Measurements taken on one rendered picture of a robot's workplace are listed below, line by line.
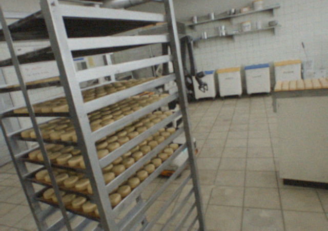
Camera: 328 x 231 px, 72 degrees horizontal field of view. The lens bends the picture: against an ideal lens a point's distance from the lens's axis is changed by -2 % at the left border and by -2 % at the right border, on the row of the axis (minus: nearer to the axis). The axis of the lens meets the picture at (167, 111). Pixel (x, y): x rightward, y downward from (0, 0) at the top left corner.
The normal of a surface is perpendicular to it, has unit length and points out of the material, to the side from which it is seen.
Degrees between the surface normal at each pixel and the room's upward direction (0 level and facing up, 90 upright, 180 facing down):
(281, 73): 91
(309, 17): 90
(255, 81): 92
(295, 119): 90
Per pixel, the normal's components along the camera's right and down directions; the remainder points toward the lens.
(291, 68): -0.37, 0.30
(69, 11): 0.85, -0.02
